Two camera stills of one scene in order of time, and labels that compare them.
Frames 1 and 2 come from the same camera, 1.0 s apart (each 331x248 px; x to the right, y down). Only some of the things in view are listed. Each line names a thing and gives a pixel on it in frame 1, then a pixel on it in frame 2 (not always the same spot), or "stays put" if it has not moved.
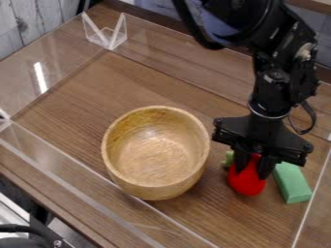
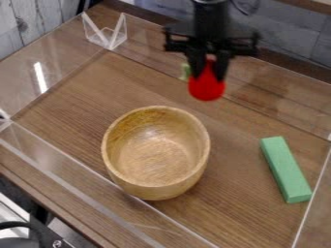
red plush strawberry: (247, 180) to (205, 87)
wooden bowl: (155, 148) stays put
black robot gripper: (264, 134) to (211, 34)
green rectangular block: (292, 182) stays put
